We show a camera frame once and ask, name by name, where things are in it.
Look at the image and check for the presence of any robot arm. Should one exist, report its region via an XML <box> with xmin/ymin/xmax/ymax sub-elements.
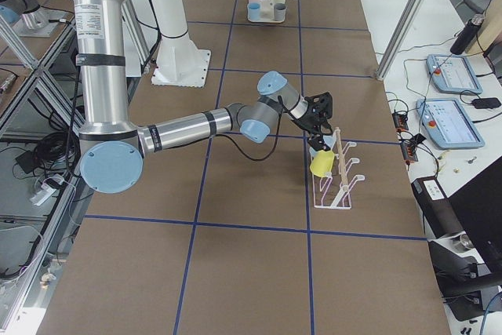
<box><xmin>72</xmin><ymin>0</ymin><xmax>334</xmax><ymax>194</ymax></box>

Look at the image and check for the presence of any black water bottle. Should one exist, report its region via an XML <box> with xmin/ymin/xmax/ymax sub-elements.
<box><xmin>449</xmin><ymin>13</ymin><xmax>485</xmax><ymax>55</ymax></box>

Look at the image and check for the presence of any far teach pendant tablet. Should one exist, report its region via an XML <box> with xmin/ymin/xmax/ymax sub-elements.
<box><xmin>426</xmin><ymin>54</ymin><xmax>482</xmax><ymax>95</ymax></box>

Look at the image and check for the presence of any black usb hub orange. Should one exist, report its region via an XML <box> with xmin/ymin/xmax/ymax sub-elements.
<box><xmin>392</xmin><ymin>111</ymin><xmax>409</xmax><ymax>133</ymax></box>

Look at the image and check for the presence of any small black adapter box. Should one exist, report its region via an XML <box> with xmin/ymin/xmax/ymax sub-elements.
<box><xmin>411</xmin><ymin>133</ymin><xmax>427</xmax><ymax>145</ymax></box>

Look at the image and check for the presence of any light blue cup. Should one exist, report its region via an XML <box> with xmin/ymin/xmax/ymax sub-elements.
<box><xmin>309</xmin><ymin>135</ymin><xmax>336</xmax><ymax>158</ymax></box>

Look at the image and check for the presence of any yellow cup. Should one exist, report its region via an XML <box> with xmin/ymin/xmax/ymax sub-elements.
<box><xmin>310</xmin><ymin>150</ymin><xmax>335</xmax><ymax>178</ymax></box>

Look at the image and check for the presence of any aluminium frame post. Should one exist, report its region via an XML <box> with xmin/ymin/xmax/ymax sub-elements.
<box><xmin>376</xmin><ymin>0</ymin><xmax>424</xmax><ymax>81</ymax></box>

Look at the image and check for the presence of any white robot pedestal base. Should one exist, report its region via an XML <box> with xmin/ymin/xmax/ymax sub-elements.
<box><xmin>151</xmin><ymin>0</ymin><xmax>211</xmax><ymax>87</ymax></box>

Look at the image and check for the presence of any black box with label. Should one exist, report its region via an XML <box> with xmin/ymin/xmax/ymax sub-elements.
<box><xmin>411</xmin><ymin>176</ymin><xmax>463</xmax><ymax>237</ymax></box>

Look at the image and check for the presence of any black power adapter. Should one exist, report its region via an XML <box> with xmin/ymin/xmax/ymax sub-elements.
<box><xmin>471</xmin><ymin>97</ymin><xmax>501</xmax><ymax>109</ymax></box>

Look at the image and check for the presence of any grey cup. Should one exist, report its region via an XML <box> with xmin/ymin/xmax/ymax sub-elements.
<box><xmin>273</xmin><ymin>3</ymin><xmax>287</xmax><ymax>23</ymax></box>

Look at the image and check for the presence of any black computer monitor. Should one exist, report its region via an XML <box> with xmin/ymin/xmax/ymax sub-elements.
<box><xmin>429</xmin><ymin>159</ymin><xmax>501</xmax><ymax>297</ymax></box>

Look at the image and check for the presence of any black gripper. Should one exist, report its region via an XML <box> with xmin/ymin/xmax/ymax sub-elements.
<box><xmin>292</xmin><ymin>92</ymin><xmax>333</xmax><ymax>151</ymax></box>

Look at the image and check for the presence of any white wire cup rack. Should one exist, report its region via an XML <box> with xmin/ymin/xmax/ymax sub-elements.
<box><xmin>311</xmin><ymin>127</ymin><xmax>366</xmax><ymax>210</ymax></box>

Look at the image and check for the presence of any teach pendant tablet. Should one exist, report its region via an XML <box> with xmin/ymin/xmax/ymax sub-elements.
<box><xmin>426</xmin><ymin>54</ymin><xmax>482</xmax><ymax>95</ymax></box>
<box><xmin>416</xmin><ymin>98</ymin><xmax>485</xmax><ymax>150</ymax></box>

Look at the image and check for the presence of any near teach pendant tablet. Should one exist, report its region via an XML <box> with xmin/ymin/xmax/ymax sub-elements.
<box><xmin>416</xmin><ymin>98</ymin><xmax>485</xmax><ymax>150</ymax></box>

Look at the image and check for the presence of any cream plastic tray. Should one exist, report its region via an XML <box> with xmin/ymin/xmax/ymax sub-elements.
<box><xmin>253</xmin><ymin>0</ymin><xmax>280</xmax><ymax>24</ymax></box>

